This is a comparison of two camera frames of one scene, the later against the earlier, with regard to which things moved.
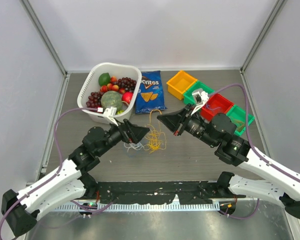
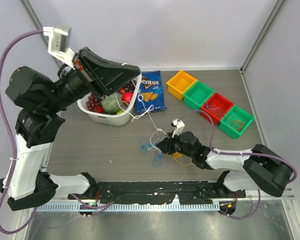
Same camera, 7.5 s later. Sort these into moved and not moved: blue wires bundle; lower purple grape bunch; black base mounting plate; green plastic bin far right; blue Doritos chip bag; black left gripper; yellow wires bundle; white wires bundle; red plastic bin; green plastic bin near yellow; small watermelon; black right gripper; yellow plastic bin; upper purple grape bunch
Moved: black right gripper; white wires bundle; blue wires bundle; black left gripper; yellow wires bundle
Not moved: red plastic bin; upper purple grape bunch; green plastic bin far right; yellow plastic bin; lower purple grape bunch; black base mounting plate; small watermelon; green plastic bin near yellow; blue Doritos chip bag
